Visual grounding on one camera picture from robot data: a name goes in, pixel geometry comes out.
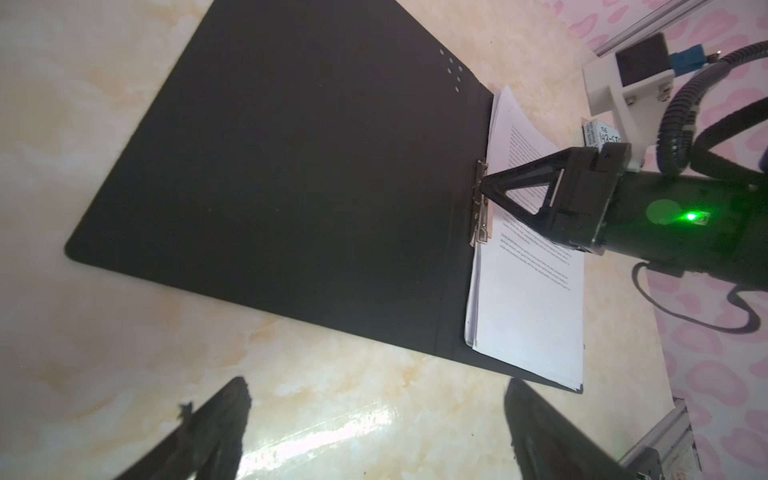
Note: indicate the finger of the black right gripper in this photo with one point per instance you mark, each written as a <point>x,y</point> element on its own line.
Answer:
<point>545,172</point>

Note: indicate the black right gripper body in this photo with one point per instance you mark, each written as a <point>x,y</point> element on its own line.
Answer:
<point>578,198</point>

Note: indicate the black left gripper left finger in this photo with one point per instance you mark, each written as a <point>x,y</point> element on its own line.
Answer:
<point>207,444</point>

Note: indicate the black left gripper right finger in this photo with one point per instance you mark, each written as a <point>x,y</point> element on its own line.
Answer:
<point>547,445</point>

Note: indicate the white paper sheet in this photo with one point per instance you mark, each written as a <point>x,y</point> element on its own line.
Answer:
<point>526,293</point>

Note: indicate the teal folder with black inside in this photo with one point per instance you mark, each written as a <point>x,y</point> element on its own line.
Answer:
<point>311,159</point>

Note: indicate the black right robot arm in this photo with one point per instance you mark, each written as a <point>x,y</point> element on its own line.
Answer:
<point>660,194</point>

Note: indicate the treehouse storey book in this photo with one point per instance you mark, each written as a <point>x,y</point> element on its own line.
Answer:
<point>597,133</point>

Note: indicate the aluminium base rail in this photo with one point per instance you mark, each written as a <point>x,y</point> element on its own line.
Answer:
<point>668,450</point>

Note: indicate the right aluminium frame post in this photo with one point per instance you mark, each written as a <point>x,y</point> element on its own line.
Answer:
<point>655,22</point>

